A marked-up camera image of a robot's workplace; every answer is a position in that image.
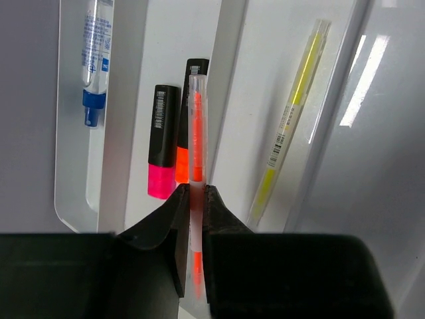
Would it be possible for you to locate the yellow pen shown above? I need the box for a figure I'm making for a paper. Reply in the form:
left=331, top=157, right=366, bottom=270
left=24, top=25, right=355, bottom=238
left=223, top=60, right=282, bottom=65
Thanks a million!
left=247, top=19, right=331, bottom=230

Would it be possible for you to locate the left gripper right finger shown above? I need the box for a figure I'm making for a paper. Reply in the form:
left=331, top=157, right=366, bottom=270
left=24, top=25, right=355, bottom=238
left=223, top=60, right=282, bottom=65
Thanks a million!
left=203, top=185, right=395, bottom=318

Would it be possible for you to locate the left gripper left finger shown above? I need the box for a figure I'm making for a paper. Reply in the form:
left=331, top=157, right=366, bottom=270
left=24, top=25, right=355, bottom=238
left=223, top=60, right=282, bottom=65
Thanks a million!
left=1, top=184, right=189, bottom=318

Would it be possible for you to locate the orange-capped black marker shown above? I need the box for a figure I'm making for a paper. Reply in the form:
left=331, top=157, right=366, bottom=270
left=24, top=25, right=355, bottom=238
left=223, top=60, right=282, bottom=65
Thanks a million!
left=175, top=58, right=209, bottom=183

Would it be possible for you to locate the clear blue-capped spray bottle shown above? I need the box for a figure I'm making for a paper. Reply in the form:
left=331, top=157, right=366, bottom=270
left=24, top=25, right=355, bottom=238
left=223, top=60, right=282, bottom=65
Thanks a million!
left=81, top=1, right=114, bottom=128

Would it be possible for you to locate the pink black highlighter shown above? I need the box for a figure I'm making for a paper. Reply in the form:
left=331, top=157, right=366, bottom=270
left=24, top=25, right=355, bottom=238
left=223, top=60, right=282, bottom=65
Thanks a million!
left=147, top=84, right=180, bottom=199

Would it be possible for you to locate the white tiered organizer tray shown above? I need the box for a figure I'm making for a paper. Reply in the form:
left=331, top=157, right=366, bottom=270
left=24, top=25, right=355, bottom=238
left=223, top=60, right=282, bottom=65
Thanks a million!
left=54, top=1, right=424, bottom=245

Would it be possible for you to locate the pink pen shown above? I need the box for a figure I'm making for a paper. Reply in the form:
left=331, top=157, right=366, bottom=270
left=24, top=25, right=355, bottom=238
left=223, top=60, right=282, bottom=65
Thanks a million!
left=188, top=74, right=208, bottom=298

